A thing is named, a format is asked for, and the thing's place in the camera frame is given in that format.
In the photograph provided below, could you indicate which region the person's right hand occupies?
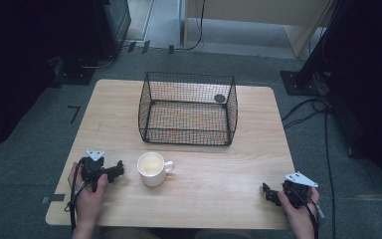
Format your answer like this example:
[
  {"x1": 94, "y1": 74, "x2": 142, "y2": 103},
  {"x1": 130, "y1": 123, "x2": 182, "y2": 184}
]
[{"x1": 277, "y1": 186, "x2": 321, "y2": 234}]

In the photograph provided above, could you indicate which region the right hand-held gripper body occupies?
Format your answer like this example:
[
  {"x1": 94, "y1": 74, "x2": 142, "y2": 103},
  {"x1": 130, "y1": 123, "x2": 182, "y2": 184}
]
[{"x1": 282, "y1": 170, "x2": 319, "y2": 210}]

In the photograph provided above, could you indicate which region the grey tape strip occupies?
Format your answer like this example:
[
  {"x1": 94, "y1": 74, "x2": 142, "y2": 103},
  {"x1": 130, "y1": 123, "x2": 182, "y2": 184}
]
[{"x1": 41, "y1": 193, "x2": 67, "y2": 204}]

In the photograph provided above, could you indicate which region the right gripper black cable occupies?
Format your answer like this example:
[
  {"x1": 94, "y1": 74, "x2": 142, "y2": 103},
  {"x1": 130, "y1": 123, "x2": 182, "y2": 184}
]
[{"x1": 291, "y1": 188, "x2": 325, "y2": 239}]

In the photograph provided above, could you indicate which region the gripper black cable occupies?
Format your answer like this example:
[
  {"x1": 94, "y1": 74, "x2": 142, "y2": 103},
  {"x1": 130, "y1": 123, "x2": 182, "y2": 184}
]
[
  {"x1": 291, "y1": 188, "x2": 325, "y2": 239},
  {"x1": 64, "y1": 161, "x2": 93, "y2": 234}
]

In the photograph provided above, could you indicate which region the person's left hand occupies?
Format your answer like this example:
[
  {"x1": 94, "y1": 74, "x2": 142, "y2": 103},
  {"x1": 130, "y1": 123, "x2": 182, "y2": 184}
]
[{"x1": 67, "y1": 161, "x2": 109, "y2": 231}]

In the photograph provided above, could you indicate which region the black floor cable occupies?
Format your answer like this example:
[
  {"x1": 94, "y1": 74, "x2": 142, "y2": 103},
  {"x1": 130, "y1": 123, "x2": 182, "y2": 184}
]
[{"x1": 281, "y1": 95, "x2": 338, "y2": 239}]

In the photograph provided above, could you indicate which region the light wooden partition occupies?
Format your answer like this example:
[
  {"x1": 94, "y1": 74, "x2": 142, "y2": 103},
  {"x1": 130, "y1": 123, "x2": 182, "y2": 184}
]
[{"x1": 182, "y1": 0, "x2": 333, "y2": 58}]

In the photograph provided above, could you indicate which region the dark cabinet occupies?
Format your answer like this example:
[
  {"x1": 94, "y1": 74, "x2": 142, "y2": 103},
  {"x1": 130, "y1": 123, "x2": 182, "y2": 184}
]
[{"x1": 92, "y1": 0, "x2": 132, "y2": 58}]

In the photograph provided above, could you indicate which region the black wire basket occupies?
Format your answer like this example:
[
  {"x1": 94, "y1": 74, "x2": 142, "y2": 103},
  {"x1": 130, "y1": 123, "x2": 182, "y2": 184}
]
[{"x1": 137, "y1": 71, "x2": 239, "y2": 147}]

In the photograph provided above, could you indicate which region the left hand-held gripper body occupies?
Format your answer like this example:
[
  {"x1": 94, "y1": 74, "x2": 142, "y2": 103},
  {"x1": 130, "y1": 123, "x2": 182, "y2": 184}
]
[{"x1": 79, "y1": 148, "x2": 109, "y2": 193}]

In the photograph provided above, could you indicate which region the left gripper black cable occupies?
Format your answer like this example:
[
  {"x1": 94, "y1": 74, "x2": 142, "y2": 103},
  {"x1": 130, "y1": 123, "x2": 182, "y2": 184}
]
[{"x1": 64, "y1": 161, "x2": 93, "y2": 234}]

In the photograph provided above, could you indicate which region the black stand foot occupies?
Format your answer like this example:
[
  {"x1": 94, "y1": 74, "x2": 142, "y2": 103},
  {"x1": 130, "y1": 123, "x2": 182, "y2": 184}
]
[{"x1": 48, "y1": 55, "x2": 96, "y2": 88}]

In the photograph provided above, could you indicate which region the white cup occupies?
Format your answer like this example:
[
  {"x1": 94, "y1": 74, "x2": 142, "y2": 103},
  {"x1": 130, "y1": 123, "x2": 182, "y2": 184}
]
[{"x1": 136, "y1": 151, "x2": 176, "y2": 187}]

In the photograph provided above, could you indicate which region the thin black hanging cable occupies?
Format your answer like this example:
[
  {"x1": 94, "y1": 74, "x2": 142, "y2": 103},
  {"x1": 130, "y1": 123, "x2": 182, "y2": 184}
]
[{"x1": 182, "y1": 0, "x2": 207, "y2": 52}]

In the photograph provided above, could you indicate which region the black stand base plate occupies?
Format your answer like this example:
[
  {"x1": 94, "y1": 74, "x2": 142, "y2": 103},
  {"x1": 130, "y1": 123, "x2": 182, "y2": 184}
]
[{"x1": 280, "y1": 70, "x2": 330, "y2": 98}]

